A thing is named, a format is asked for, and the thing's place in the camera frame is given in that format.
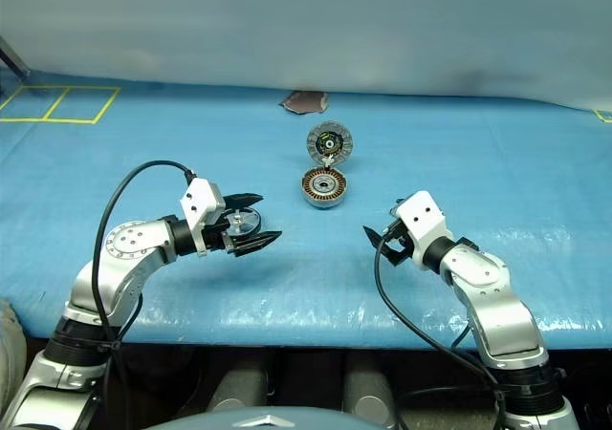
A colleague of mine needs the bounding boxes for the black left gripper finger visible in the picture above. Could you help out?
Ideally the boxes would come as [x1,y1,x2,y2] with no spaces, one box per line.
[225,230,283,258]
[224,192,265,209]

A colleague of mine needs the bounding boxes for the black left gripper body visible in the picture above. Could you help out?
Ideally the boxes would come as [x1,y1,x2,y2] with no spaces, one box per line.
[203,204,238,255]

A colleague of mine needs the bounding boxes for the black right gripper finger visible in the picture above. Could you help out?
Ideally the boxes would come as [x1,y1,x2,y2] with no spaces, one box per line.
[362,226,389,252]
[380,247,407,268]

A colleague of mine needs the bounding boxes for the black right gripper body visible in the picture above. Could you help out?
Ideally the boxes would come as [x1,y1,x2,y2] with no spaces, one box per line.
[382,217,415,259]

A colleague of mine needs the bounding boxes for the silver rotor disc with shaft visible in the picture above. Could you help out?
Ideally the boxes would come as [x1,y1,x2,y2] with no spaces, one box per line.
[223,208,263,238]

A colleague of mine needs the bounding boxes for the silver motor base copper windings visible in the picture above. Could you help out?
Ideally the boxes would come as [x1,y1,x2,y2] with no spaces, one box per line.
[300,165,350,208]

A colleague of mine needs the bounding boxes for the round motor cover circuit board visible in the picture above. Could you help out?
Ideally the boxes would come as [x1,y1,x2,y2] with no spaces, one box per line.
[306,120,355,164]

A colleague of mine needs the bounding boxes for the blue table cover sheet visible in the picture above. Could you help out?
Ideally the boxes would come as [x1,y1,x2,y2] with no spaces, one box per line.
[0,69,612,350]

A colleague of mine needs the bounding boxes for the brown torn patch in cover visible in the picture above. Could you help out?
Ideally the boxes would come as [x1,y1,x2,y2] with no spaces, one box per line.
[276,90,329,115]

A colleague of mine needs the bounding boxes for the grey rounded robot leg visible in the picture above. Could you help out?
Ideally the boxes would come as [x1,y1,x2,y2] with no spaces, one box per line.
[208,353,269,415]
[341,351,401,430]

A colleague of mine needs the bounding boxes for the grey-blue robot torso shell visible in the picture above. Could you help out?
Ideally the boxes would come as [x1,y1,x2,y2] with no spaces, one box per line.
[142,405,364,430]

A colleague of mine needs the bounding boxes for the white backdrop sheet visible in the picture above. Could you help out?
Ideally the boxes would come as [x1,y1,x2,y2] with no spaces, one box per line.
[0,0,612,111]

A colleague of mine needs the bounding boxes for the black stand leg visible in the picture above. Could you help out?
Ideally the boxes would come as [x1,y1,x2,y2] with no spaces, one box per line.
[0,35,31,77]

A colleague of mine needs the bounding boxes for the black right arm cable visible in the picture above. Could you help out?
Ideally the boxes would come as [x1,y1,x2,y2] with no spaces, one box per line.
[374,243,508,430]

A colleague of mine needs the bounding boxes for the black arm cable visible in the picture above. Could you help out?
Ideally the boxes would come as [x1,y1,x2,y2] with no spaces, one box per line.
[374,243,508,430]
[93,161,200,430]

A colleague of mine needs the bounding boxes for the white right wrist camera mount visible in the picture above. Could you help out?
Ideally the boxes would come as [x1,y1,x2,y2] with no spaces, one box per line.
[392,190,455,269]

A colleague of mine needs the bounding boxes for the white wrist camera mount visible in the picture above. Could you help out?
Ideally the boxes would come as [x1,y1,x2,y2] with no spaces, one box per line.
[179,177,226,258]
[392,190,455,269]

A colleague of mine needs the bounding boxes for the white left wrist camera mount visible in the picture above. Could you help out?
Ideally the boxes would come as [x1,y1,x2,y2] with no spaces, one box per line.
[179,177,226,258]

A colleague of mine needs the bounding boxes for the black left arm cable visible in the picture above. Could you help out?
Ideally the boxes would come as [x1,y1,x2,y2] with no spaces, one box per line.
[93,161,200,430]

